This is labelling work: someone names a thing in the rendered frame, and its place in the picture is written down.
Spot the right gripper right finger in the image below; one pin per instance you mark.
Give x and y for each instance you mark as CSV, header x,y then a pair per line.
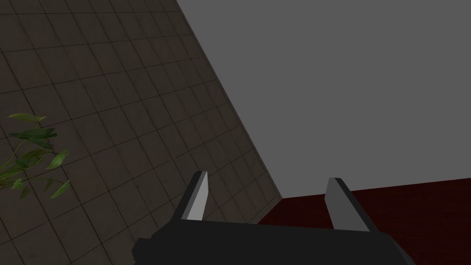
x,y
344,209

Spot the green leafy plant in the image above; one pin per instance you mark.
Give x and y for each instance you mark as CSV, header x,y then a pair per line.
x,y
35,154

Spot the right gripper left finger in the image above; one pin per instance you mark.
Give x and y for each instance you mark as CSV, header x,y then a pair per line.
x,y
197,200

